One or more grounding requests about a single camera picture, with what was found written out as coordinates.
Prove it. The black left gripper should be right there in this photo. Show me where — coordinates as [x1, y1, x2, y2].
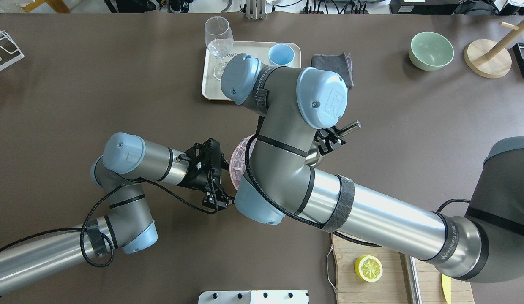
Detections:
[177, 138, 235, 210]

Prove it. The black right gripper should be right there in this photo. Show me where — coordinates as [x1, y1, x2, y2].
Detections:
[314, 127, 347, 155]

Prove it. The steel ice scoop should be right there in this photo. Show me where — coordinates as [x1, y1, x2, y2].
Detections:
[305, 120, 362, 167]

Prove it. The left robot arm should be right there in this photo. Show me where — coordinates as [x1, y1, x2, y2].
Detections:
[0, 132, 234, 298]

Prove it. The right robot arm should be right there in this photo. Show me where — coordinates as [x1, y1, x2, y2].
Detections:
[220, 54, 524, 283]

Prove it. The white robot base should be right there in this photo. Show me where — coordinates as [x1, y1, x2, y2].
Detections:
[198, 290, 310, 304]

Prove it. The clear ice cubes pile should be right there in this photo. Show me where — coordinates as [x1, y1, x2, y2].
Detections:
[232, 137, 256, 180]

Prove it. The blue cup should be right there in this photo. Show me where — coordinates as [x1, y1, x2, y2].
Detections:
[268, 43, 295, 67]

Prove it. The pink bowl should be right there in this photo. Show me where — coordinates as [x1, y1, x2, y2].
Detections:
[229, 133, 258, 190]

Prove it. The grey folded cloth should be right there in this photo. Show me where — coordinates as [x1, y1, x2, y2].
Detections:
[311, 52, 354, 88]

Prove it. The cream rabbit tray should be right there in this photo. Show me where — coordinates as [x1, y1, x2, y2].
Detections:
[201, 41, 301, 101]

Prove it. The green bowl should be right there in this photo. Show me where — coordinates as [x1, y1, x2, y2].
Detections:
[408, 32, 454, 71]

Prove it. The half lemon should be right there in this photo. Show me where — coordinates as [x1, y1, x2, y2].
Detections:
[354, 255, 383, 282]

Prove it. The wooden cutting board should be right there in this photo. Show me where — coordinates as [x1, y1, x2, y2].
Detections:
[327, 234, 475, 304]

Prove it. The clear wine glass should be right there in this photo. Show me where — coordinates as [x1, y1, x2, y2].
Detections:
[204, 16, 234, 81]

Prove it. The steel muddler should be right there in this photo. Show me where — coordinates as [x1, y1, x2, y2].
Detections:
[403, 255, 423, 304]

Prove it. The wooden mug tree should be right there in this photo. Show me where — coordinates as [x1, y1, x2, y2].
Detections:
[463, 19, 524, 79]

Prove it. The yellow plastic knife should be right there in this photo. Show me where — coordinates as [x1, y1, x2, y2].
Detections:
[440, 274, 453, 304]

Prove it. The white wire cup rack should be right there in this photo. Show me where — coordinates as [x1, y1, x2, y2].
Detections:
[0, 29, 25, 72]

